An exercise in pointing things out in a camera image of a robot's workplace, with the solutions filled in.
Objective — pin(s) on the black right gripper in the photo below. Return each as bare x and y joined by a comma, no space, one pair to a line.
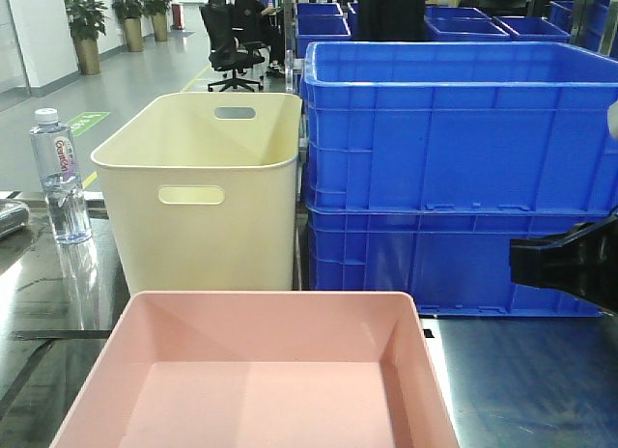
591,270

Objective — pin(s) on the pink plastic bin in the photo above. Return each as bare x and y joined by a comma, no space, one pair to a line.
262,369

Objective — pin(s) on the bottom large blue crate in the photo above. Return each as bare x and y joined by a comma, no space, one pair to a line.
452,263

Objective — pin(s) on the large blue crate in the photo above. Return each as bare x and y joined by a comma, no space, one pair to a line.
452,263
459,126

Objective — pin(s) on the top large blue crate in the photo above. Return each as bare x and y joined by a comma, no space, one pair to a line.
459,126

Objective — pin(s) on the cream plastic basket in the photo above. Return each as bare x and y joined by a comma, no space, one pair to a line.
200,190

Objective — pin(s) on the seated person in black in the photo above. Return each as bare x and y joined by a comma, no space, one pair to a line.
252,16

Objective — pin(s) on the black office chair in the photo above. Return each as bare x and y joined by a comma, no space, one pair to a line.
227,53

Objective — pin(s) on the potted plant far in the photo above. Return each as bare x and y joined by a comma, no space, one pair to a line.
157,10

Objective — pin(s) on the potted plant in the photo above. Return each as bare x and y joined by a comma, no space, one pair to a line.
129,14
157,10
86,21

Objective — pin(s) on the potted plant middle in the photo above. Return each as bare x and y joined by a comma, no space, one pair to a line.
129,14

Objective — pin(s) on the clear water bottle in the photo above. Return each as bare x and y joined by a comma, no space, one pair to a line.
59,174

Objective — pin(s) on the potted plant near left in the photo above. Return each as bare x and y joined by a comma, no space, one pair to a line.
86,21

